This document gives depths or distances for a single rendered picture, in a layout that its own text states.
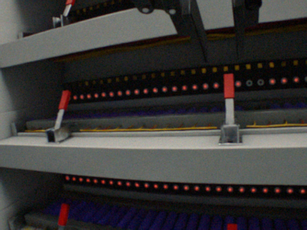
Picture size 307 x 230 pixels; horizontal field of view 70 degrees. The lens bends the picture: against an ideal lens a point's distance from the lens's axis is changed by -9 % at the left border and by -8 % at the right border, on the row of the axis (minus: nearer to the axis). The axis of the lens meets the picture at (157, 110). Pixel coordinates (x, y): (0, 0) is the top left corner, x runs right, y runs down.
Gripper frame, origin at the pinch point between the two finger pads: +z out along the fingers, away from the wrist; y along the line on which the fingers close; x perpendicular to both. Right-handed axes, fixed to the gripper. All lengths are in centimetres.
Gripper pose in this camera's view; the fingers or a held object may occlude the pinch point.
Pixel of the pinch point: (217, 26)
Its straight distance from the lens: 21.1
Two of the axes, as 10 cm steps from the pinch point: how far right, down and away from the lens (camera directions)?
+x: 0.7, -9.4, 3.2
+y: 9.4, -0.5, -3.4
